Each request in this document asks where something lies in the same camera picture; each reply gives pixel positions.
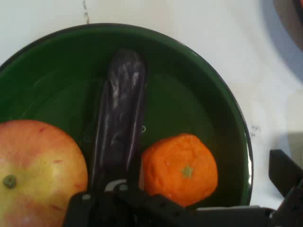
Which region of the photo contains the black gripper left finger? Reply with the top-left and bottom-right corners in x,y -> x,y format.
63,185 -> 199,227

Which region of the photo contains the purple toy eggplant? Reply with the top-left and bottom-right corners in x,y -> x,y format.
89,48 -> 147,197

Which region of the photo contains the red yellow toy apple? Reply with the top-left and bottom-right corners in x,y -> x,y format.
0,119 -> 89,227

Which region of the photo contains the dark green plate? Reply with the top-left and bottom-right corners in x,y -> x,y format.
0,23 -> 254,211

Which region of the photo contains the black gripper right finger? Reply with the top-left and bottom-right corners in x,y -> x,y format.
269,149 -> 303,227

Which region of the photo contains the orange toy tangerine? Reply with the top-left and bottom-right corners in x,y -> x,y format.
140,133 -> 219,208

